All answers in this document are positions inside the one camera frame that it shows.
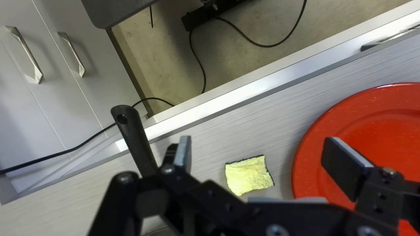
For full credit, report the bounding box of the black floor cable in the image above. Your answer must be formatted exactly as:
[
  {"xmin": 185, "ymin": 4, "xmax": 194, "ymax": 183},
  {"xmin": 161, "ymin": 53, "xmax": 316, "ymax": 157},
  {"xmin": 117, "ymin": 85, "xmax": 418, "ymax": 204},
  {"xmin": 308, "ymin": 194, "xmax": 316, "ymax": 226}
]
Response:
[
  {"xmin": 215, "ymin": 0, "xmax": 308, "ymax": 48},
  {"xmin": 0, "ymin": 95, "xmax": 176, "ymax": 174},
  {"xmin": 187, "ymin": 27, "xmax": 207, "ymax": 94}
]

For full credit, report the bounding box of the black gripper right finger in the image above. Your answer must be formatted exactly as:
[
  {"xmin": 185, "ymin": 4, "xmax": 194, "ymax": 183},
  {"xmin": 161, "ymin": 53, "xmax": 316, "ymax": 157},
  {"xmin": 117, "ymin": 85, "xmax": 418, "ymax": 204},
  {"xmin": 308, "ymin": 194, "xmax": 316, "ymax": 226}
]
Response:
[{"xmin": 320, "ymin": 136, "xmax": 420, "ymax": 236}]

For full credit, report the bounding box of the small yellow sponge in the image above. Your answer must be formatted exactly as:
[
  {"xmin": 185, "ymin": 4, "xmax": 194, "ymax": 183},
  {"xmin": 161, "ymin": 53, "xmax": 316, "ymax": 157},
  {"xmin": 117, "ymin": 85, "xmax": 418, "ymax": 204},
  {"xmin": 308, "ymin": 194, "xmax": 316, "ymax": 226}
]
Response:
[{"xmin": 224, "ymin": 153, "xmax": 275, "ymax": 196}]

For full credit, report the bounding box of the silver cabinet door handle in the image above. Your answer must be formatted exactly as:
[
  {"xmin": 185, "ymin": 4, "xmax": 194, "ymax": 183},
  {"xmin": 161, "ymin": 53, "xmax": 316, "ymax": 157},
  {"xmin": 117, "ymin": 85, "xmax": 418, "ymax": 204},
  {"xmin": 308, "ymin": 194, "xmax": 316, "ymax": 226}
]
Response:
[
  {"xmin": 5, "ymin": 25, "xmax": 44, "ymax": 85},
  {"xmin": 56, "ymin": 30, "xmax": 86, "ymax": 78}
]

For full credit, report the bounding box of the black power strip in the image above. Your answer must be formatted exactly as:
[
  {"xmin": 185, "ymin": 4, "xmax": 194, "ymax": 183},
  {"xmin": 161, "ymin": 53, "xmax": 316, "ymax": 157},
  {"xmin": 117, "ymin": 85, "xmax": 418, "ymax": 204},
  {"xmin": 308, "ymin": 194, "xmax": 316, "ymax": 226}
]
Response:
[{"xmin": 180, "ymin": 0, "xmax": 248, "ymax": 32}]

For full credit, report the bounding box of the red dinner plate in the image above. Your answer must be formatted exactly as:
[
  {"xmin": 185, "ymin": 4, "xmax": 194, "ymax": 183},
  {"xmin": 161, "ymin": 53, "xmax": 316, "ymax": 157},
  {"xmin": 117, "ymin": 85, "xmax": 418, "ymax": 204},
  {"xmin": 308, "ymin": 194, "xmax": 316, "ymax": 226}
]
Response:
[{"xmin": 291, "ymin": 81, "xmax": 420, "ymax": 236}]

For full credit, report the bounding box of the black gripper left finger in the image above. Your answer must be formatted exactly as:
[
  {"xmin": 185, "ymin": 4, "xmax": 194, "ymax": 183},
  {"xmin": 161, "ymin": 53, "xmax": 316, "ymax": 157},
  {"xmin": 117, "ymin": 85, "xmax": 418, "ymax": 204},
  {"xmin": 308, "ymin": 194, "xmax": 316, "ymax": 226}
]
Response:
[{"xmin": 86, "ymin": 135, "xmax": 247, "ymax": 236}]

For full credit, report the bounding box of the white base cabinet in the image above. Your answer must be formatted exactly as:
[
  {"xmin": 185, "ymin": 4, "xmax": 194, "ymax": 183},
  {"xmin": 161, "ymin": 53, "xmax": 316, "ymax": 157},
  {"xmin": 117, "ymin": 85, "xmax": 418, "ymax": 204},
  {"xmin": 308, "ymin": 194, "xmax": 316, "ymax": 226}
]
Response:
[{"xmin": 0, "ymin": 0, "xmax": 148, "ymax": 175}]

